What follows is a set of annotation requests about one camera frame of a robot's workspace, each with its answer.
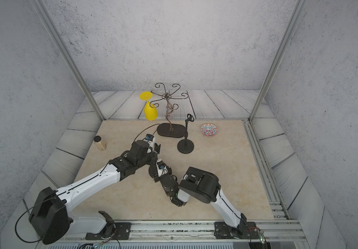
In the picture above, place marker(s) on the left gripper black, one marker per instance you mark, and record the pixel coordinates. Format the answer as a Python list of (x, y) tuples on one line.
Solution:
[(154, 157)]

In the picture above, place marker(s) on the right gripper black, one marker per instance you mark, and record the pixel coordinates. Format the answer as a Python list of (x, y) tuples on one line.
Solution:
[(169, 175)]

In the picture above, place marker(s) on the black round stand base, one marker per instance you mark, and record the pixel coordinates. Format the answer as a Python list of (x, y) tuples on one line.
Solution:
[(185, 146)]

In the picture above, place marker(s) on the black microphone stand pole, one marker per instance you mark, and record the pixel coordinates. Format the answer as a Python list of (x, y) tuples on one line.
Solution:
[(189, 118)]

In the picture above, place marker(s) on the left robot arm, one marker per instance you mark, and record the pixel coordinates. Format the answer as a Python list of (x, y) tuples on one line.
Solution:
[(52, 217)]

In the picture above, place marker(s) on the dark oval stand base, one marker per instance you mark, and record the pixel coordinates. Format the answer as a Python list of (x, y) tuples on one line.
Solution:
[(171, 130)]

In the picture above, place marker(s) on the yellow plastic goblet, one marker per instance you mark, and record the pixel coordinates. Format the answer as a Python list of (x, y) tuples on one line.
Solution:
[(150, 111)]

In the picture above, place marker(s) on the spice jar black lid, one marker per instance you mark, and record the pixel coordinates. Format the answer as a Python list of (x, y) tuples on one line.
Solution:
[(100, 143)]

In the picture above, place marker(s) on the red blue patterned bowl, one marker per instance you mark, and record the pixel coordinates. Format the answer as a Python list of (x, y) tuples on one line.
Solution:
[(209, 130)]

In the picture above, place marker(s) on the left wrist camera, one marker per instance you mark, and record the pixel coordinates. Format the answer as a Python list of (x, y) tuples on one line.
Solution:
[(151, 143)]

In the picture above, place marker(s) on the aluminium front rail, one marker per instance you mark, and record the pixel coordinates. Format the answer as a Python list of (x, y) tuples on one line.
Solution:
[(261, 234)]

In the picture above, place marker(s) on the scrolled wire holder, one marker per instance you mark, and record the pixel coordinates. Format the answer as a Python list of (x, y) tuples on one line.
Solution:
[(170, 107)]

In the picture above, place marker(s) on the aluminium left corner post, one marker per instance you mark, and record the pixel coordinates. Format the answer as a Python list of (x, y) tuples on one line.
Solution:
[(58, 41)]

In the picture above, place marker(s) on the aluminium corner post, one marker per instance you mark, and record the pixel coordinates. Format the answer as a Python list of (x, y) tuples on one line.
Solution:
[(58, 41), (289, 32)]

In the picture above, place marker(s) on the aluminium right corner post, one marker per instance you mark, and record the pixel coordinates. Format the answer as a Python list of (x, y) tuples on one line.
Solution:
[(289, 32)]

